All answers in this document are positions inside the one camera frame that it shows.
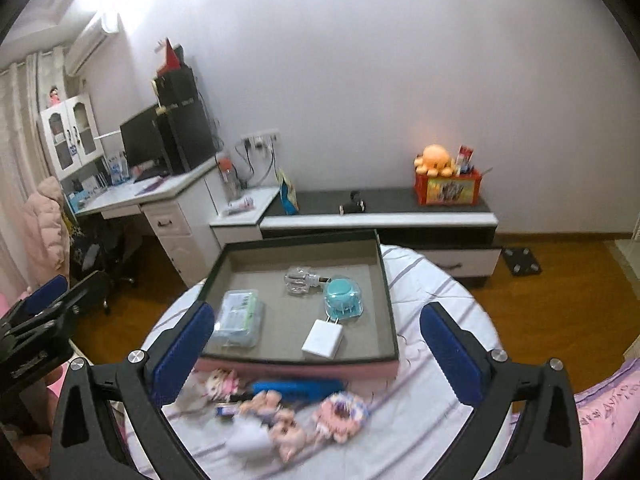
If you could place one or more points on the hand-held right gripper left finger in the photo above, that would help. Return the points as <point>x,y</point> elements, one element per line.
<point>182,355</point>

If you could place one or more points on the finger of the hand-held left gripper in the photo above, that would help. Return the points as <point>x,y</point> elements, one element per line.
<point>87,287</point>
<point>47,292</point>

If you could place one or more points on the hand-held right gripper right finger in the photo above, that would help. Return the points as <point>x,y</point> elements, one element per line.
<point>447,355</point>

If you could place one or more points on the pink white brick figure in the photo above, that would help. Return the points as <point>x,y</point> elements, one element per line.
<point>225,382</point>

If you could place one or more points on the gold blue slim box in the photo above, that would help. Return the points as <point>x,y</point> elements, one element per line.
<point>226,411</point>

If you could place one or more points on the white plush doll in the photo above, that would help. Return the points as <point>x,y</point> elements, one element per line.
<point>247,437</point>

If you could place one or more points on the pink box with dark rim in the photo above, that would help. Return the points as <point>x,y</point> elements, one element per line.
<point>280,312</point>

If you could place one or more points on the blue tube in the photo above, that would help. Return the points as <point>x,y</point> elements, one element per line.
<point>295,390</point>

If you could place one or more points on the baby doll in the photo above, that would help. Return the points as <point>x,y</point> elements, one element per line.
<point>282,422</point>

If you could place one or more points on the pink pearl hair accessory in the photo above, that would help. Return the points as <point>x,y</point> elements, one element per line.
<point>342,417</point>

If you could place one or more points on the black office chair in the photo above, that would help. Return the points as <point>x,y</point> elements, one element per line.
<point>100,255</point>

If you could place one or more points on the pink padded jacket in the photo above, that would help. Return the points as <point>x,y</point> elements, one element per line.
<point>47,230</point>

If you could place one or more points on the clear pack with green label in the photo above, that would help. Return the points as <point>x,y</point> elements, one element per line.
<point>239,317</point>

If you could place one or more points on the striped white bed sheet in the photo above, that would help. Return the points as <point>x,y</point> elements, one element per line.
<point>425,272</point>

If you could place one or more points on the blue desk organizer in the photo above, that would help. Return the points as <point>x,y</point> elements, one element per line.
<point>82,195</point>

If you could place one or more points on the black bathroom scale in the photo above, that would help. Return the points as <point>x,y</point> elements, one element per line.
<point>521,261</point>

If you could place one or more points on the teal round container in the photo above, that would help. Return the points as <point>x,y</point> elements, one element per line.
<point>342,295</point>

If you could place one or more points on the blue labelled bottles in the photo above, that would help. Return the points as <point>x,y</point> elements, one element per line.
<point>116,169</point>

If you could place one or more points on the white desk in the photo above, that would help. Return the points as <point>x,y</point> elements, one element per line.
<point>165,189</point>

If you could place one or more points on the white charger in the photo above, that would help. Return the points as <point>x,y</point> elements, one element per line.
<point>322,340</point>

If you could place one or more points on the low white cabinet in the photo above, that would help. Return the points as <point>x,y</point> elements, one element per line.
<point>240,235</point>

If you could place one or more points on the beige curtain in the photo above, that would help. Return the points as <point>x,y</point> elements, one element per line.
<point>20,150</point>

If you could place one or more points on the black white TV stand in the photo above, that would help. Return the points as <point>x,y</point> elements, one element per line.
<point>380,220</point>

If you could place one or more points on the black monitor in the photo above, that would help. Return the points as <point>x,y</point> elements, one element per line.
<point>142,140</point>

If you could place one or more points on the flat packet on cabinet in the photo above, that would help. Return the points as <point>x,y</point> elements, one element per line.
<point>241,207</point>

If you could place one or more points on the red storage box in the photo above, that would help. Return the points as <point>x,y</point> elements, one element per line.
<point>447,190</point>

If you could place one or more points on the pink blanket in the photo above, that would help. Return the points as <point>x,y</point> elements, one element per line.
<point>610,410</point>

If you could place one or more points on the small black device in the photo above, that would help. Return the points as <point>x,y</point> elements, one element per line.
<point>354,204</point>

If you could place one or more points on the clear bottle with orange lid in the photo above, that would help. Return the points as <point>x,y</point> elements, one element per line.
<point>230,180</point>

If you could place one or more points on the large black speaker box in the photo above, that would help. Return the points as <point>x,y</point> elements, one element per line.
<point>187,135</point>

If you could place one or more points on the white glass door cabinet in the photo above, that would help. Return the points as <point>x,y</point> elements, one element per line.
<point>75,105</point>

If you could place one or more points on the blue snack bag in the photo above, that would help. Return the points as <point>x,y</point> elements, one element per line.
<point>288,195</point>

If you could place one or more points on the small doll on cabinet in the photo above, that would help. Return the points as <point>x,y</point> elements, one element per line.
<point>54,96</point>

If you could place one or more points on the orange octopus plush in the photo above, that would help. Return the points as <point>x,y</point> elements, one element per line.
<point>434,159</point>

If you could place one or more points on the small black speaker box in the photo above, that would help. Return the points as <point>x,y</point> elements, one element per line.
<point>175,85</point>

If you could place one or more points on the white air conditioner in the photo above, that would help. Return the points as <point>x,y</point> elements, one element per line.
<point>90,45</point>

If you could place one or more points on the red paper bag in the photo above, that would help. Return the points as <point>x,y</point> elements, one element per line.
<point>171,57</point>

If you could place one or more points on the white wall outlet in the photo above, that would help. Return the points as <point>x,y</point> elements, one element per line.
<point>260,138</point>

